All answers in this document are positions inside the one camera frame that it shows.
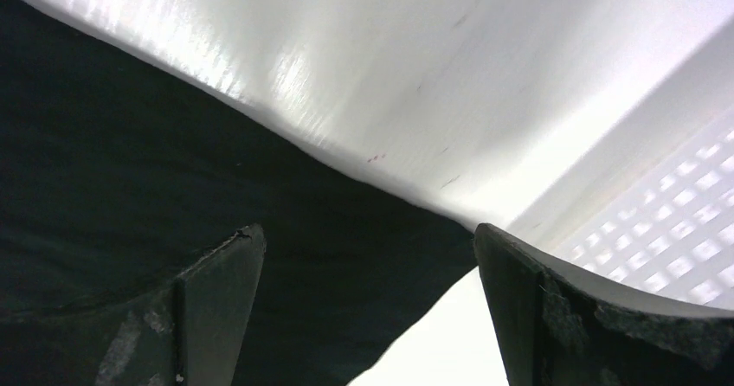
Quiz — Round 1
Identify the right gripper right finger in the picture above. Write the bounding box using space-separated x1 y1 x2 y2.
473 223 733 386

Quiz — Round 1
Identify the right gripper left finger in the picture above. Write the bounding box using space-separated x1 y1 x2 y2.
1 224 267 385

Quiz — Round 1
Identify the black t shirt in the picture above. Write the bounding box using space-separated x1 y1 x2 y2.
1 0 475 385

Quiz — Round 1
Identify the white plastic perforated basket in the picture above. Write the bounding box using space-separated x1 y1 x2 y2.
508 25 733 309

